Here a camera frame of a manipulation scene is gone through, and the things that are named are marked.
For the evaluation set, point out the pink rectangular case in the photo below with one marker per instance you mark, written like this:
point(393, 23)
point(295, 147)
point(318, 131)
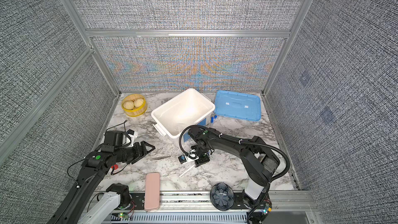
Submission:
point(152, 192)

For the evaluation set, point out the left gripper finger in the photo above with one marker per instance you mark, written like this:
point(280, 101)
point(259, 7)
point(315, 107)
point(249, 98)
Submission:
point(137, 157)
point(146, 147)

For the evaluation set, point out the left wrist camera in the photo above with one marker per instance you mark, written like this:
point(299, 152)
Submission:
point(120, 139)

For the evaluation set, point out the blue plastic bin lid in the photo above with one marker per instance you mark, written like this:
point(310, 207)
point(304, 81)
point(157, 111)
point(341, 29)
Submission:
point(237, 105)

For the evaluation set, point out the left steamed bun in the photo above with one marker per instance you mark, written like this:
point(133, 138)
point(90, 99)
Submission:
point(128, 105)

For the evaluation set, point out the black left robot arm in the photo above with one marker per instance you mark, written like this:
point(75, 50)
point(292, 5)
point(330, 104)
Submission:
point(93, 170)

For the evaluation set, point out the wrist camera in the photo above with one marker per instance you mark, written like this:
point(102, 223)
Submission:
point(190, 157)
point(120, 139)

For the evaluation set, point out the metal tweezers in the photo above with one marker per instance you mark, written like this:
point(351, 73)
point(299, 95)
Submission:
point(159, 158)

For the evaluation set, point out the right steamed bun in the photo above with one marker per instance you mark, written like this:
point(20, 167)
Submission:
point(139, 102)

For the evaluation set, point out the yellow bamboo steamer basket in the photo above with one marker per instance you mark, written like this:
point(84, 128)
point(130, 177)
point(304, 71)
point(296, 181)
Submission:
point(136, 111)

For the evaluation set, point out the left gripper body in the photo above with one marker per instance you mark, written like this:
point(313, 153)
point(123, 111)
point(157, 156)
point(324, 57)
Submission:
point(131, 153)

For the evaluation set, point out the black flower-shaped dish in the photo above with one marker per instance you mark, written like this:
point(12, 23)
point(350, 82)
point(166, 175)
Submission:
point(222, 197)

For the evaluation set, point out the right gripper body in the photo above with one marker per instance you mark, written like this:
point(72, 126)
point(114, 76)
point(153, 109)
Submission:
point(201, 154)

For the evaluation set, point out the steamed bun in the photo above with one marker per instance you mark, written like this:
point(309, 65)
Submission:
point(128, 105)
point(139, 102)

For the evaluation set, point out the clear glass stirring rod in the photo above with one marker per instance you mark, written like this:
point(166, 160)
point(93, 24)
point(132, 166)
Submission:
point(187, 170)

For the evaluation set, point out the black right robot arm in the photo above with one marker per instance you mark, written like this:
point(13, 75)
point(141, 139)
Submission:
point(258, 158)

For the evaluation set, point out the white plastic storage bin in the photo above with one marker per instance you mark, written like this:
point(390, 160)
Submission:
point(188, 108)

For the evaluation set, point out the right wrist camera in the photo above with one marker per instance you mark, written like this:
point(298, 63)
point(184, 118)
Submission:
point(190, 157)

